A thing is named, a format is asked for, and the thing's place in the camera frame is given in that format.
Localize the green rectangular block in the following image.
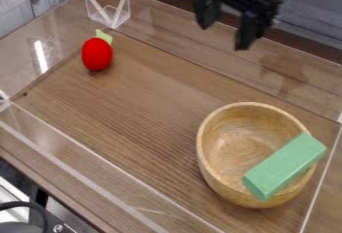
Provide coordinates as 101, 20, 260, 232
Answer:
242, 133, 326, 201

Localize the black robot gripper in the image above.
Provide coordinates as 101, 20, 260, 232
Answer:
192, 0, 283, 51

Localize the red ball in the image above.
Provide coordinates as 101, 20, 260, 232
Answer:
81, 38, 112, 71

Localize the clear acrylic corner bracket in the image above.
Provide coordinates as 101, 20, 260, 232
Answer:
84, 0, 131, 29

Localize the clear acrylic tray wall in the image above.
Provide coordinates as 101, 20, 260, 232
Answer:
0, 91, 223, 233

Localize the light wooden bowl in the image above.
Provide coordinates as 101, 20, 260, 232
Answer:
196, 102, 317, 209

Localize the black device with cable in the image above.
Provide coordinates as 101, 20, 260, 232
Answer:
0, 201, 89, 233

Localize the small green wedge block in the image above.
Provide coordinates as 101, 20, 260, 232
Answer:
95, 29, 113, 46

